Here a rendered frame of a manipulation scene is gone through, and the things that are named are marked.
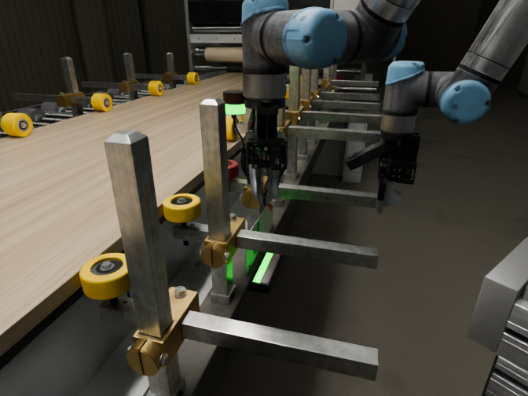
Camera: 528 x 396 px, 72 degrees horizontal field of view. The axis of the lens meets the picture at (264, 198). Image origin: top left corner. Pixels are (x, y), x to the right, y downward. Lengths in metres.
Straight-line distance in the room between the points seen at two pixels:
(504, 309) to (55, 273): 0.61
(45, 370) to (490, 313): 0.66
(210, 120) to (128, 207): 0.25
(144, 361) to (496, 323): 0.44
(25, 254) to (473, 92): 0.80
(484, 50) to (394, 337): 1.35
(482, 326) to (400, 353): 1.27
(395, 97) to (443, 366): 1.22
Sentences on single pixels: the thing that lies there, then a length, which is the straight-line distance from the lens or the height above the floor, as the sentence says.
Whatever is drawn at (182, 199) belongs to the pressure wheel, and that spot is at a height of 0.91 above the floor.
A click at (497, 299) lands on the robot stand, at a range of 0.49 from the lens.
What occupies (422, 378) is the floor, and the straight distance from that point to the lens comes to 1.71.
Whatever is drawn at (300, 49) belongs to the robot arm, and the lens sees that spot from 0.51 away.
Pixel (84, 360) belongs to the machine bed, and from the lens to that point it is 0.83.
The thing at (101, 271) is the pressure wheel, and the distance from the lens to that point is 0.62.
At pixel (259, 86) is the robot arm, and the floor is 1.16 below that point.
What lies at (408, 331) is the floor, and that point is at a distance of 1.88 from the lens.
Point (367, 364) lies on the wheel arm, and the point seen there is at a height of 0.83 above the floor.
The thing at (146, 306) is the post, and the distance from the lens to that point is 0.54.
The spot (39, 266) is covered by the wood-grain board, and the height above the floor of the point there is 0.90.
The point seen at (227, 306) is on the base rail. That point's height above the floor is 0.70.
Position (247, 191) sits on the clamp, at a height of 0.87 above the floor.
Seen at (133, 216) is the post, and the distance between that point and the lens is 0.47.
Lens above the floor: 1.24
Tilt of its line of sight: 25 degrees down
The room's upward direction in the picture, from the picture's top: straight up
